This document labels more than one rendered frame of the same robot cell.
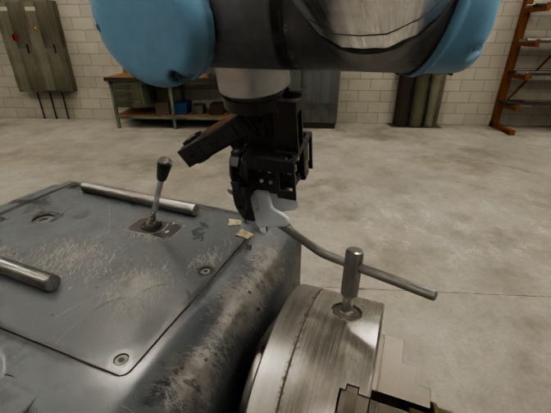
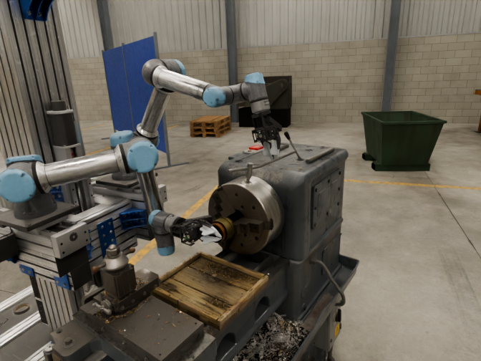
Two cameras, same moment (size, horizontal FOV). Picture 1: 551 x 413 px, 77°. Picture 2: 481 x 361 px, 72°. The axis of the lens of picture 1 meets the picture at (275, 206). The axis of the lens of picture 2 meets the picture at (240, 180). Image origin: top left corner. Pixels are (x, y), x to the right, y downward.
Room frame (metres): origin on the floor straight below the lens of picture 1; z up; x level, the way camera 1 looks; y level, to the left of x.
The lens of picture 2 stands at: (0.65, -1.33, 1.66)
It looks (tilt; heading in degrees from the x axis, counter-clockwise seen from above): 18 degrees down; 105
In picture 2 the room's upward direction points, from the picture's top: 2 degrees counter-clockwise
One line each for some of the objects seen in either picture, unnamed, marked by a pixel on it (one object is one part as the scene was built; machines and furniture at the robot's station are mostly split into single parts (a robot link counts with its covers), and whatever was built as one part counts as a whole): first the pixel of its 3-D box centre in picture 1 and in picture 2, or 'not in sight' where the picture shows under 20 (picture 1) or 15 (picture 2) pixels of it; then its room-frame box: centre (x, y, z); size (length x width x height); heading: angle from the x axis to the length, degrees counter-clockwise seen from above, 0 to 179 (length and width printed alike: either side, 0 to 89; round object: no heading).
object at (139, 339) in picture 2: not in sight; (134, 318); (0.10, -0.60, 0.95); 0.43 x 0.17 x 0.05; 159
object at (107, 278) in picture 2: not in sight; (120, 277); (0.04, -0.57, 1.07); 0.07 x 0.07 x 0.10; 69
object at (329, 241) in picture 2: not in sight; (284, 293); (0.45, 0.30, 0.43); 0.60 x 0.48 x 0.86; 69
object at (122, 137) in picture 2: not in sight; (123, 145); (-0.36, 0.14, 1.33); 0.13 x 0.12 x 0.14; 71
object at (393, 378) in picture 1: (389, 367); (251, 225); (0.38, -0.18, 1.09); 0.12 x 0.11 x 0.05; 159
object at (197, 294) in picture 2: not in sight; (208, 284); (0.23, -0.31, 0.89); 0.36 x 0.30 x 0.04; 159
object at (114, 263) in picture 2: not in sight; (114, 259); (0.04, -0.57, 1.13); 0.08 x 0.08 x 0.03
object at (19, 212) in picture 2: not in sight; (33, 199); (-0.47, -0.35, 1.21); 0.15 x 0.15 x 0.10
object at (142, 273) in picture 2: not in sight; (128, 293); (0.05, -0.55, 0.99); 0.20 x 0.10 x 0.05; 69
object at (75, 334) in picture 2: not in sight; (127, 343); (0.09, -0.65, 0.90); 0.47 x 0.30 x 0.06; 159
